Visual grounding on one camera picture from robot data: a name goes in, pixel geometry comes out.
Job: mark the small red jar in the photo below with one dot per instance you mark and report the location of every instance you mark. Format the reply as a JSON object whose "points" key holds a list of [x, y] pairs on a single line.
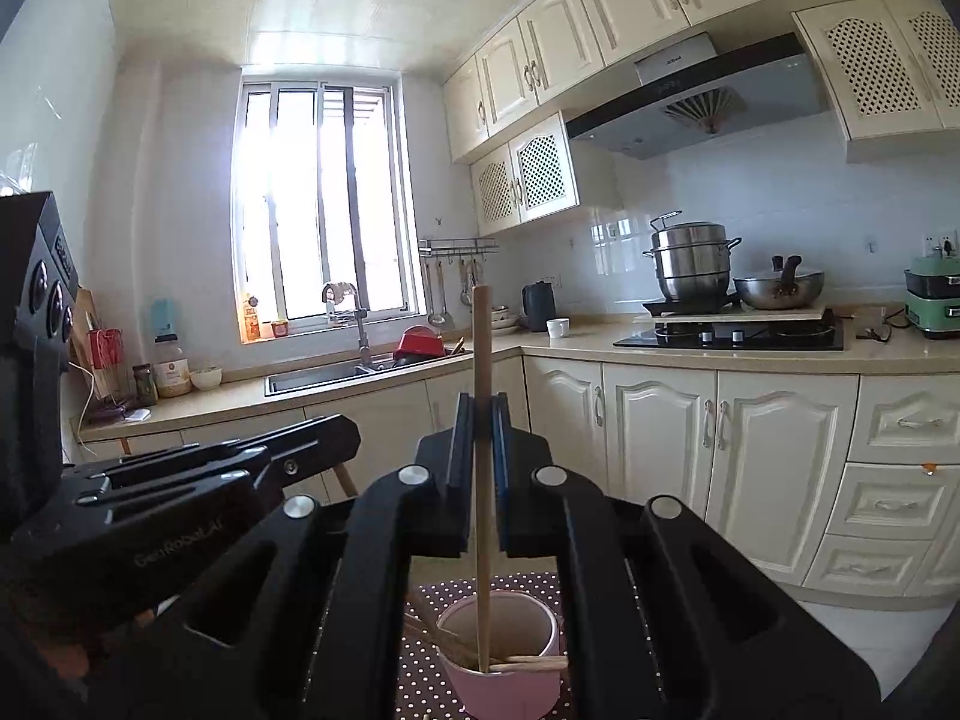
{"points": [[279, 328]]}

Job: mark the red utensil holder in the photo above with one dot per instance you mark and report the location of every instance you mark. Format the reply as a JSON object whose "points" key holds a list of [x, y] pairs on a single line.
{"points": [[105, 360]]}

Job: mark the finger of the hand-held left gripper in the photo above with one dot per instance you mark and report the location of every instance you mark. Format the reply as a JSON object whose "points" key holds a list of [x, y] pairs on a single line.
{"points": [[187, 491], [315, 439]]}

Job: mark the cream upper cabinets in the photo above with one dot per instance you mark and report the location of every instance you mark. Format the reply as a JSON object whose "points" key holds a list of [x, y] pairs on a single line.
{"points": [[615, 15]]}

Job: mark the metal utensil rail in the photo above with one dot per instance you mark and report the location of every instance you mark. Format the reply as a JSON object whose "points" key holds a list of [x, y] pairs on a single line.
{"points": [[457, 245]]}

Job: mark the range hood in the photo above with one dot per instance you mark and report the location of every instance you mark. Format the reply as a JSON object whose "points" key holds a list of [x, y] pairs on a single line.
{"points": [[720, 101]]}

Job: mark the green electric cooker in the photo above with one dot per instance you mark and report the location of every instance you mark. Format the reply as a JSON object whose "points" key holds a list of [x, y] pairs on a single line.
{"points": [[934, 300]]}

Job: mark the black gas stove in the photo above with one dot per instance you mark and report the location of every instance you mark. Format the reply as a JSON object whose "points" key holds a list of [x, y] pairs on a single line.
{"points": [[720, 336]]}

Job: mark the large lattice door cabinet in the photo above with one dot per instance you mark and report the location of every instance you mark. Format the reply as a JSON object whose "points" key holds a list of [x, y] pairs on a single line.
{"points": [[877, 67]]}

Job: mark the white mug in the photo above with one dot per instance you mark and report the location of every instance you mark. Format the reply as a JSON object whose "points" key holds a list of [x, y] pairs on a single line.
{"points": [[557, 328]]}

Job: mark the black kettle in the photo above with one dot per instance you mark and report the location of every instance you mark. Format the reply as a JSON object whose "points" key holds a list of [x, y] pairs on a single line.
{"points": [[538, 307]]}

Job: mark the wall outlet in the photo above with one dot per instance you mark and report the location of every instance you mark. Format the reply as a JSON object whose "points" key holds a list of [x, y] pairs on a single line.
{"points": [[941, 244]]}

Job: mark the slender wooden chopstick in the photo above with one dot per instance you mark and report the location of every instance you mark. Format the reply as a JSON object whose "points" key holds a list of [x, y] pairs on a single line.
{"points": [[345, 480], [484, 360]]}

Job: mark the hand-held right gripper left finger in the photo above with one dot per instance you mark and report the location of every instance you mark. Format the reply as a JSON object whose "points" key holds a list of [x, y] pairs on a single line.
{"points": [[461, 465]]}

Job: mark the steel steamer pot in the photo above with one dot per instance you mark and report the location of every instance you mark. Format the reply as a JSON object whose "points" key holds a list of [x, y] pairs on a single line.
{"points": [[690, 262]]}

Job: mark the hanging metal ladle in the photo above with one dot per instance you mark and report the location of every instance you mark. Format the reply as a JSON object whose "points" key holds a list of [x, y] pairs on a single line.
{"points": [[437, 315]]}

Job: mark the cream lower cabinets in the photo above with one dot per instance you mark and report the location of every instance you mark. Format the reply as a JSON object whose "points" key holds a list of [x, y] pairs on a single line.
{"points": [[660, 435]]}

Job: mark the cream cabinets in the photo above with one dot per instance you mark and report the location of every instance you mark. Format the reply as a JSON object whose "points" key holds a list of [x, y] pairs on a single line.
{"points": [[615, 15], [660, 435]]}

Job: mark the small dark jar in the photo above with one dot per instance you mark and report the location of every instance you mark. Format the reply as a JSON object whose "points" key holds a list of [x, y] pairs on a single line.
{"points": [[145, 386]]}

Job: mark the set of wooden chopsticks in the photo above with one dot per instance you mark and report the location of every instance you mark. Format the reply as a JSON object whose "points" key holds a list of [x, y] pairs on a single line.
{"points": [[532, 663]]}

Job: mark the person's left hand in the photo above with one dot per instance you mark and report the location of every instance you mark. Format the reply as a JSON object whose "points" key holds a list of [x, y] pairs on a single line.
{"points": [[64, 660]]}

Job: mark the small white bowl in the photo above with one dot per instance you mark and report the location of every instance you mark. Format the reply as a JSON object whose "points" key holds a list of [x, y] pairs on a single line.
{"points": [[206, 379]]}

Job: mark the light blue box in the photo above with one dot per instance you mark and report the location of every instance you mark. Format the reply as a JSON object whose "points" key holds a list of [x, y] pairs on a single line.
{"points": [[165, 319]]}

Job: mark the steel sink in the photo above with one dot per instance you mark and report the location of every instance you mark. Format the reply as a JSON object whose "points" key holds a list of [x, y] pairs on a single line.
{"points": [[315, 379]]}

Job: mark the steel wok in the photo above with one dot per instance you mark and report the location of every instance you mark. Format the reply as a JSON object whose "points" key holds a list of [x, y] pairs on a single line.
{"points": [[765, 292]]}

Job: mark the large jar with white label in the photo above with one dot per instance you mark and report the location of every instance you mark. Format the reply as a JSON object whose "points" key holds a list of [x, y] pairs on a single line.
{"points": [[172, 371]]}

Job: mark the orange bottle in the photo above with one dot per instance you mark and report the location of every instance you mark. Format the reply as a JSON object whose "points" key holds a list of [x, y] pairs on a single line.
{"points": [[251, 322]]}

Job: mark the red bowl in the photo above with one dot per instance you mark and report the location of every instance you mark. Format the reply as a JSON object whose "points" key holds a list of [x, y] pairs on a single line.
{"points": [[420, 345]]}

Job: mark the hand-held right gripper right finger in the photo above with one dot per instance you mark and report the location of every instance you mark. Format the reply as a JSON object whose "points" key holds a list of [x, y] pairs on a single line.
{"points": [[501, 465]]}

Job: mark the metal faucet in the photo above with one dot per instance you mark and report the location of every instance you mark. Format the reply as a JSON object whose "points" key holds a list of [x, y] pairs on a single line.
{"points": [[364, 337]]}

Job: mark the pink cup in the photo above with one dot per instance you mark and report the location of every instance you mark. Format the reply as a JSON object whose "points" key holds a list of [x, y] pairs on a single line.
{"points": [[510, 694]]}

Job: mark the sliding window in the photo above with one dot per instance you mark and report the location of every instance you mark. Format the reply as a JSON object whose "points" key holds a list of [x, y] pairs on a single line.
{"points": [[300, 202]]}

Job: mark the wooden cutting board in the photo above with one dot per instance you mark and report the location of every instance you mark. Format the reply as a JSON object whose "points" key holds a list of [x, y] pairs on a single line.
{"points": [[84, 315]]}

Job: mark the small lattice door cabinet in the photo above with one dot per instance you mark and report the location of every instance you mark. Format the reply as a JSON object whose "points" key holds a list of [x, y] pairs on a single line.
{"points": [[540, 172]]}

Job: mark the stack of white bowls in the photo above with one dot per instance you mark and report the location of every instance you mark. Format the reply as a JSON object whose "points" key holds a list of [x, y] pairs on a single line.
{"points": [[506, 322]]}

